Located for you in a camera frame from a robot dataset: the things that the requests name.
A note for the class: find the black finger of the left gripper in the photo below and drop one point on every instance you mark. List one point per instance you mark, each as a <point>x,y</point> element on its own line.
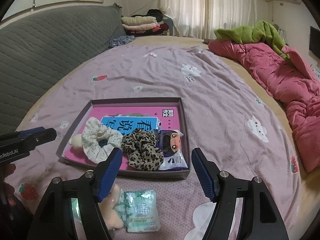
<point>18,145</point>

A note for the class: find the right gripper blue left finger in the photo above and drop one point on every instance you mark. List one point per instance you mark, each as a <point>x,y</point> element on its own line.
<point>106,173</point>

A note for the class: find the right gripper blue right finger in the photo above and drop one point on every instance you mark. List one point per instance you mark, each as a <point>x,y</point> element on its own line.
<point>206,172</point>

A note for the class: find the white floral scrunchie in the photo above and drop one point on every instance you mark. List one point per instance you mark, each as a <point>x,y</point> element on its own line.
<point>98,140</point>

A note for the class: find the leopard print scrunchie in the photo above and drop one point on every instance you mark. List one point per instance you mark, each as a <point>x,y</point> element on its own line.
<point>142,151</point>

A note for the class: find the cream plush pink dress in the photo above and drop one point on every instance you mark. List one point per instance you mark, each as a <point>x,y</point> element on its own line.
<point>110,216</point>

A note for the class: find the left hand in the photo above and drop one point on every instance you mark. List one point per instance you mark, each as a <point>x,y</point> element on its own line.
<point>9,190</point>

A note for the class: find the cream plush purple dress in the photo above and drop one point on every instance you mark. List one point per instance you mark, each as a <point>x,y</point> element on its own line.
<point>76,142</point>

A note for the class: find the cartoon face tissue pack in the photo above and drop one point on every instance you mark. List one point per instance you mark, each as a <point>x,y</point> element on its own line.
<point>169,142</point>

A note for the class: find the green flower tissue pack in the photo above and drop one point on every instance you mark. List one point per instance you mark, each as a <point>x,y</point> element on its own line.
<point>138,211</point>

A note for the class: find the pink patterned bed sheet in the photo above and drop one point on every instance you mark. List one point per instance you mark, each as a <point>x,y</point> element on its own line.
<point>222,114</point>

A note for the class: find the shallow purple cardboard box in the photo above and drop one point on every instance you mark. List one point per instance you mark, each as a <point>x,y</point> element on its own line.
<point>78,158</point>

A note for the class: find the grey quilted headboard cover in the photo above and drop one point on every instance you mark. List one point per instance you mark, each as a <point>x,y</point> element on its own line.
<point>39,50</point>

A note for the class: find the red pink quilt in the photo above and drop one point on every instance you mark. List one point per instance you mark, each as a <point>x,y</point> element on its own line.
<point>291,82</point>

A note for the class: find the blue patterned cloth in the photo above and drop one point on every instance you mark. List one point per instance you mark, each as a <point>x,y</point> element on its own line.
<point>120,41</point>

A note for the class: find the green blanket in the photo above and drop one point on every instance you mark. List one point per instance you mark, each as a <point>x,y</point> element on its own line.
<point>262,32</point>

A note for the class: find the folded clothes pile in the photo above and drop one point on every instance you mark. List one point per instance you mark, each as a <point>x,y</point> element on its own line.
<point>153,23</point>

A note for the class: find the white curtain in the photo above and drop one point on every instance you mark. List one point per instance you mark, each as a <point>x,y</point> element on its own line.
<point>200,18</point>

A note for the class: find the black television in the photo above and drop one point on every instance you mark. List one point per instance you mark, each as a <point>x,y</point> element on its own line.
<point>314,43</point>

